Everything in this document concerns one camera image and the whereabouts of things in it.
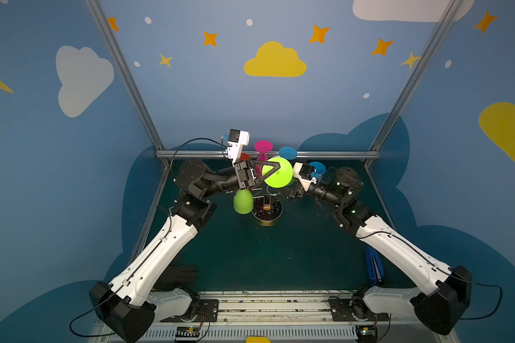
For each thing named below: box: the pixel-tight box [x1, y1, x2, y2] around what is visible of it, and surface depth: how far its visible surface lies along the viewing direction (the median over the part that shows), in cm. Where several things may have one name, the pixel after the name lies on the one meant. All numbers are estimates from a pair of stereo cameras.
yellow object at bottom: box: [245, 336, 272, 343], surface depth 71 cm
